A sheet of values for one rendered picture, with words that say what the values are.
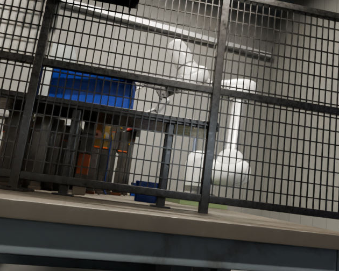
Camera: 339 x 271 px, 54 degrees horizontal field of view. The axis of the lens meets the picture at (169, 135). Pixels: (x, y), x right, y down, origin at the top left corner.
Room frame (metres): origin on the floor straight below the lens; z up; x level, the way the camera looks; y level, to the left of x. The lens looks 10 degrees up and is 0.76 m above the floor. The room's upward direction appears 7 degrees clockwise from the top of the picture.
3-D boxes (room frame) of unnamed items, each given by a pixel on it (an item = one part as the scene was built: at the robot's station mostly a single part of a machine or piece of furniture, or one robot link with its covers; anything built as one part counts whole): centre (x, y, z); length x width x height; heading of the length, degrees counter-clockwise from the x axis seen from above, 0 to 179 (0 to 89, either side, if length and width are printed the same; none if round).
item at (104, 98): (1.26, 0.31, 1.10); 0.30 x 0.17 x 0.13; 91
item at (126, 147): (2.03, 0.26, 0.89); 0.09 x 0.08 x 0.38; 97
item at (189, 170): (2.08, -0.21, 0.92); 0.18 x 0.16 x 0.22; 68
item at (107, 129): (1.87, 0.35, 0.88); 0.11 x 0.07 x 0.37; 97
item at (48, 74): (1.40, 0.51, 1.17); 0.12 x 0.01 x 0.34; 97
